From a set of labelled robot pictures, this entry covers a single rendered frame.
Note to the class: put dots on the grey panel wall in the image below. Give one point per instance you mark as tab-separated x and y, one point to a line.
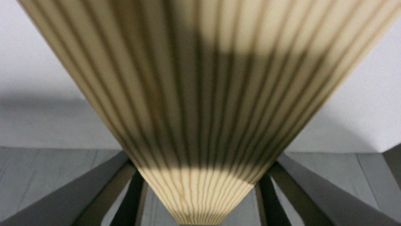
28	174

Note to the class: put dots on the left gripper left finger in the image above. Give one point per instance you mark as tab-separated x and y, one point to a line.
86	200

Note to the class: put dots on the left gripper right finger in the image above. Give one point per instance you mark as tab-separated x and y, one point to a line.
317	201

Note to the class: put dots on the long pale wooden board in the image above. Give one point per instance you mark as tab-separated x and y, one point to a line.
205	95

